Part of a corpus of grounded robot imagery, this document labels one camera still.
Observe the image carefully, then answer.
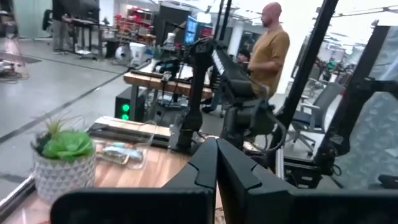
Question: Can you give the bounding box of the black computer tower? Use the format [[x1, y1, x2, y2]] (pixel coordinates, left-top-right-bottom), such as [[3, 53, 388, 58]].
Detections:
[[114, 86, 147, 123]]

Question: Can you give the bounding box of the black monitor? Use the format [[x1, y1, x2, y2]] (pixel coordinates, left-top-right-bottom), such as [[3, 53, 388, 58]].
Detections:
[[73, 0, 101, 22]]

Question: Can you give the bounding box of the white and blue granola bar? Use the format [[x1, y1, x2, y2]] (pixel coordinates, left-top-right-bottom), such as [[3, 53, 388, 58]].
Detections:
[[102, 141, 146, 162]]

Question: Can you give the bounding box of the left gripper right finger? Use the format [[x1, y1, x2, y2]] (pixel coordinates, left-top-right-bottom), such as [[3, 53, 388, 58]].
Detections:
[[216, 138, 398, 224]]

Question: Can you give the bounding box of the floor fan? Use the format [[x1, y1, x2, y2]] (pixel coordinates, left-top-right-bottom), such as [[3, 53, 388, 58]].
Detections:
[[114, 45, 132, 65]]

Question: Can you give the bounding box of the pale green partition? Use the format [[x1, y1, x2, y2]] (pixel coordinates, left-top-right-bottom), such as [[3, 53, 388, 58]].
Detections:
[[12, 0, 52, 40]]

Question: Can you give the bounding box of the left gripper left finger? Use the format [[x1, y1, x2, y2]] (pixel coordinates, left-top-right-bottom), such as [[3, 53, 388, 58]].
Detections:
[[49, 136, 218, 224]]

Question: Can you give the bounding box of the black aluminium frame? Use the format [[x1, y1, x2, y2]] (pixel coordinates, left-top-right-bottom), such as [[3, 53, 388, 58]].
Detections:
[[88, 0, 398, 190]]

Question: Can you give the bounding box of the white bucket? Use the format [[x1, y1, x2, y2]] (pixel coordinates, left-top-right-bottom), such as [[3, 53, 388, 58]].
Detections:
[[129, 42, 147, 66]]

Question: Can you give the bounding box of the wooden background table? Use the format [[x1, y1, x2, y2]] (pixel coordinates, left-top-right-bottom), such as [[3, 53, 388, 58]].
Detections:
[[123, 70, 215, 101]]

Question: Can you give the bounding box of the shelf with red bins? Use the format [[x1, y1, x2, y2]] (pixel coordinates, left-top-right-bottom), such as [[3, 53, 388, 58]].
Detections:
[[114, 5, 156, 44]]

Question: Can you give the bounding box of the lit computer monitor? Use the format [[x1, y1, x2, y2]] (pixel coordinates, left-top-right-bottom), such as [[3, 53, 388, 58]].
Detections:
[[183, 15, 200, 46]]

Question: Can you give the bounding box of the clear plastic bin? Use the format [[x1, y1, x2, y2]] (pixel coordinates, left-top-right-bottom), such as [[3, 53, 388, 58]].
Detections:
[[92, 119, 160, 170]]

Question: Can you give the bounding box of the succulent in patterned white pot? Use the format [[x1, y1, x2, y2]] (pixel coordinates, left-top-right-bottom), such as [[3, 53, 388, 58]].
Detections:
[[30, 117, 97, 205]]

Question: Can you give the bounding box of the grey office chair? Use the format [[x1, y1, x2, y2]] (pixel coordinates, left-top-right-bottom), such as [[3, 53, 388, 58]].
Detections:
[[287, 81, 346, 158]]

